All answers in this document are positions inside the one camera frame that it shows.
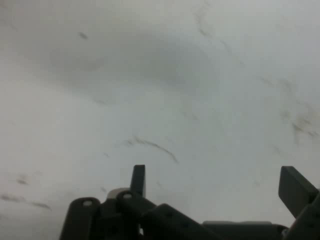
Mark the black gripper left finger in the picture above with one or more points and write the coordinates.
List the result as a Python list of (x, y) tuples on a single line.
[(120, 217)]

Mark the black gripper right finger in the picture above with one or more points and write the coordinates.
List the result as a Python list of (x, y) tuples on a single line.
[(297, 190)]

